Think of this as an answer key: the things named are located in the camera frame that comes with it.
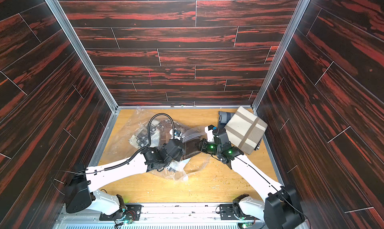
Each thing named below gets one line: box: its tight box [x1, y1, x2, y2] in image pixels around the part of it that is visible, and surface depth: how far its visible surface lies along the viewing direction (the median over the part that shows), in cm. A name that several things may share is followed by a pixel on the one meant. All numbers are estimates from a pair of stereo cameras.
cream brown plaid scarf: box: [128, 119, 173, 148], surface depth 98 cm
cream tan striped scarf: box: [224, 106, 268, 155], surface depth 101 cm
